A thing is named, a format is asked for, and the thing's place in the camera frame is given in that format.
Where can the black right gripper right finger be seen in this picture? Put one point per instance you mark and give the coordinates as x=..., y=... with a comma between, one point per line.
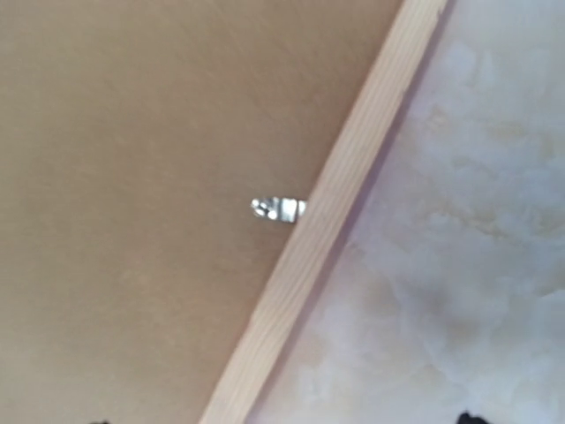
x=468, y=418

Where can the brown cardboard backing board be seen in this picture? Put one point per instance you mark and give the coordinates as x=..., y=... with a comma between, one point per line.
x=134, y=135

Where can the pink wooden picture frame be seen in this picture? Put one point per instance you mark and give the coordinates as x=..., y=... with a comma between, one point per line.
x=315, y=236

